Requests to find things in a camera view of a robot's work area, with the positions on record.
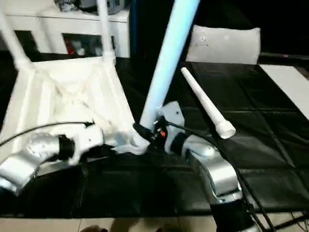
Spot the white plastic table top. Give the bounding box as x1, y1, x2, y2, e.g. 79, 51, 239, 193
0, 54, 151, 177

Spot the white plastic table leg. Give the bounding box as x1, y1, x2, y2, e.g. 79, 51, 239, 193
96, 0, 117, 62
0, 9, 35, 69
181, 67, 237, 140
139, 0, 201, 130

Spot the black work mat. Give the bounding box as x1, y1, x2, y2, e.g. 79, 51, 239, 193
0, 50, 309, 218

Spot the red bottle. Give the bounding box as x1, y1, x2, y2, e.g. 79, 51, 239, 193
66, 41, 76, 56

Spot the white cushion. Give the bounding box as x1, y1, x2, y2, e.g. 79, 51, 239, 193
185, 25, 262, 65

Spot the white cabinet with glass doors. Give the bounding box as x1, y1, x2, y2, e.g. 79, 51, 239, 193
0, 0, 131, 59

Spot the white flat board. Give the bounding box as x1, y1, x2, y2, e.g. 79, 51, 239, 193
259, 64, 309, 119

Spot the grey clutter on cabinet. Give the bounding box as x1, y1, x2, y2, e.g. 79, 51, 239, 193
53, 0, 131, 13

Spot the black metal stand leg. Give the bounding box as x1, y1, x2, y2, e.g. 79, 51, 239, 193
270, 213, 309, 232

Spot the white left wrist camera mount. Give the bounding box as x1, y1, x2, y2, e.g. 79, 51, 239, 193
71, 124, 105, 166

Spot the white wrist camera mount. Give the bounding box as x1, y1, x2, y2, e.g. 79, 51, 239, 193
71, 124, 105, 166
154, 101, 185, 142

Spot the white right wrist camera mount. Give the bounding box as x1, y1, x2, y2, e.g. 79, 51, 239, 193
154, 101, 185, 142

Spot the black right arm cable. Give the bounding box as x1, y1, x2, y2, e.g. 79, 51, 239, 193
162, 121, 271, 228

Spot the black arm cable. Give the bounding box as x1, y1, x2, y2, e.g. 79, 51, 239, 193
0, 121, 95, 146
162, 121, 271, 228

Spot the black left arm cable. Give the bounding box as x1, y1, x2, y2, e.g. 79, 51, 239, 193
0, 121, 95, 146

